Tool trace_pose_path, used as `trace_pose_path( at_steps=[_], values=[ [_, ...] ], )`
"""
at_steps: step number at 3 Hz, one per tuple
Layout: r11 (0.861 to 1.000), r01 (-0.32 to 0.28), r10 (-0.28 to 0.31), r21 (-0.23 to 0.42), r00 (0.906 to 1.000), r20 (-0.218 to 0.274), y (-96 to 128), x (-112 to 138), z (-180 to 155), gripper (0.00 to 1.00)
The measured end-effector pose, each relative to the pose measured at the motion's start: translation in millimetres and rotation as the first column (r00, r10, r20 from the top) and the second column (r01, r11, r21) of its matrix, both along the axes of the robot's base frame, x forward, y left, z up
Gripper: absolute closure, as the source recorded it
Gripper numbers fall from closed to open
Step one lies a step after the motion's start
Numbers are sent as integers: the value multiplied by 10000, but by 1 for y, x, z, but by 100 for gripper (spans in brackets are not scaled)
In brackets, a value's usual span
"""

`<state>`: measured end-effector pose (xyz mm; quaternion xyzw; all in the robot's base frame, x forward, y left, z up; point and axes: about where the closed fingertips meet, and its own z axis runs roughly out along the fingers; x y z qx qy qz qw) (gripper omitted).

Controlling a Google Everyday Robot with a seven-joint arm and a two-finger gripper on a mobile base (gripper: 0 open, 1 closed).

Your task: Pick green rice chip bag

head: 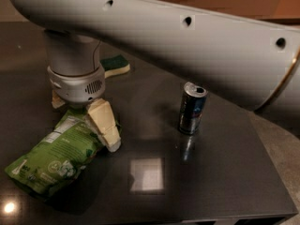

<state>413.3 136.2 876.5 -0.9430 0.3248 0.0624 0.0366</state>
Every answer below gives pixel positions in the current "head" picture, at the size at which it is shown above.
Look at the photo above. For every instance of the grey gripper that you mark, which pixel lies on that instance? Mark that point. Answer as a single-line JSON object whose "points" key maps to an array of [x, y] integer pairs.
{"points": [[76, 88]]}

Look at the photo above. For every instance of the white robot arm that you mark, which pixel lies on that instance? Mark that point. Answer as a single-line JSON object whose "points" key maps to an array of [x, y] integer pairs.
{"points": [[253, 64]]}

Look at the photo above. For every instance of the green rice chip bag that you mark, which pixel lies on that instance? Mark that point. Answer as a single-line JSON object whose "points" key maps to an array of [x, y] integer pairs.
{"points": [[58, 159]]}

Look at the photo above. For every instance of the green and yellow sponge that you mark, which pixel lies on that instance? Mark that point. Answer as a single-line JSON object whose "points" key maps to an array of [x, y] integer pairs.
{"points": [[116, 65]]}

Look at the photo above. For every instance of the silver blue drink can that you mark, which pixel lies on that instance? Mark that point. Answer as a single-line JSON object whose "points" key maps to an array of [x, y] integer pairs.
{"points": [[191, 110]]}

